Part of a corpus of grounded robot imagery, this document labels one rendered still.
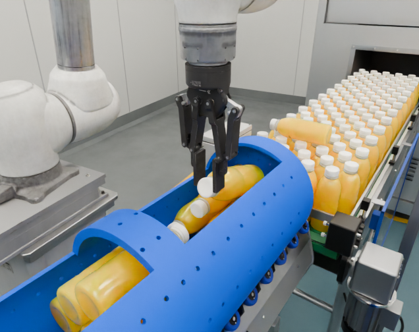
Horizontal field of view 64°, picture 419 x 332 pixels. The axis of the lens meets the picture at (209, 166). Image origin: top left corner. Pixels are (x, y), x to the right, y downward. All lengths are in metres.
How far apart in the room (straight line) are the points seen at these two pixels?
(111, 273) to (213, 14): 0.40
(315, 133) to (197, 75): 0.66
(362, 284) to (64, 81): 1.02
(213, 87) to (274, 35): 4.83
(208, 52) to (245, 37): 5.01
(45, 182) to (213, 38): 0.63
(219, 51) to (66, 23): 0.55
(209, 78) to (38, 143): 0.54
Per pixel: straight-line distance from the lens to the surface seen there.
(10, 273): 1.12
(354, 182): 1.06
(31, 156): 0.94
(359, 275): 1.12
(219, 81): 0.54
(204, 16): 0.51
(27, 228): 0.92
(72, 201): 0.98
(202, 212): 0.75
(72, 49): 1.00
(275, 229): 0.67
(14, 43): 3.53
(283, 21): 5.30
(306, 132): 1.14
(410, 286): 2.42
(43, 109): 0.94
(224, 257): 0.55
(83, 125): 1.01
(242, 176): 0.70
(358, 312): 1.23
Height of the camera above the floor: 1.55
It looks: 27 degrees down
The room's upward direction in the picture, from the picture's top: straight up
